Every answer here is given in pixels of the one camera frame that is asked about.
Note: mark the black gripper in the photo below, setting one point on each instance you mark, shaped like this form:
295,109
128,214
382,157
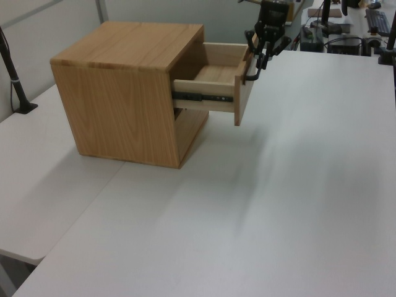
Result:
273,15

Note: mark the wooden drawer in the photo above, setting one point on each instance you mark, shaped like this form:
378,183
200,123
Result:
216,74

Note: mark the black electronics box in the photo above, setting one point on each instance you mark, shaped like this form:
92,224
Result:
312,40

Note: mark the black stand with round base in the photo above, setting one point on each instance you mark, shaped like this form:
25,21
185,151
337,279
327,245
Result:
325,23

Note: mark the brown desk mat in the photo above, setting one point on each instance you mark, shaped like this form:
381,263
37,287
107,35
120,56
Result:
335,13

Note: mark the black desktop device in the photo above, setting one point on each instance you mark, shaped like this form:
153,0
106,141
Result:
345,46

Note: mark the black computer keyboard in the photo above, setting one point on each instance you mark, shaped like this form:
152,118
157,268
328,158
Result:
379,21

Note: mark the wooden cabinet box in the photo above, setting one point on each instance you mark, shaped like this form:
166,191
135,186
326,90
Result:
120,102

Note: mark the black drawer slide rail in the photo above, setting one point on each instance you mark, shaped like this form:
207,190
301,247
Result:
204,97

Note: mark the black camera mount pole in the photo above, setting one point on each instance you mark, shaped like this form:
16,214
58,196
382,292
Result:
15,83

